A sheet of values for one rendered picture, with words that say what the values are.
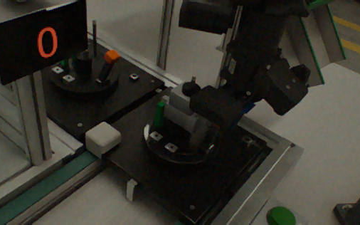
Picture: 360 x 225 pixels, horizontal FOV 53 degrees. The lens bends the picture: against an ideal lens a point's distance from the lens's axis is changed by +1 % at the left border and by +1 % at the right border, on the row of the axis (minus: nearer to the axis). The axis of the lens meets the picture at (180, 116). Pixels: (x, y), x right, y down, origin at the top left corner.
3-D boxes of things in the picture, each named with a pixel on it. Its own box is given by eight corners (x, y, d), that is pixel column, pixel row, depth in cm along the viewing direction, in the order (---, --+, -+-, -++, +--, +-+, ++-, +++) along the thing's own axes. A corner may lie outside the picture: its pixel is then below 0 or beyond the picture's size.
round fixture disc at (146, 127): (232, 142, 68) (235, 134, 66) (188, 185, 58) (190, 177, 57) (174, 106, 73) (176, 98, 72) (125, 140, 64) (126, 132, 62)
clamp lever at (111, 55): (109, 80, 72) (121, 55, 66) (102, 83, 71) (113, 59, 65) (97, 67, 72) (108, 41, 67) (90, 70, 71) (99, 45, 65)
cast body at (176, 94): (207, 122, 62) (215, 90, 58) (192, 134, 59) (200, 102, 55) (169, 99, 66) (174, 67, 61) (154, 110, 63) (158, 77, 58)
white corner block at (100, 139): (122, 148, 65) (122, 132, 62) (102, 162, 62) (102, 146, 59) (103, 135, 67) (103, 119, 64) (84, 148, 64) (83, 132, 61)
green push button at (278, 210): (295, 223, 58) (300, 216, 57) (285, 240, 56) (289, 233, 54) (273, 208, 60) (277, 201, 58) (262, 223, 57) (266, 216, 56)
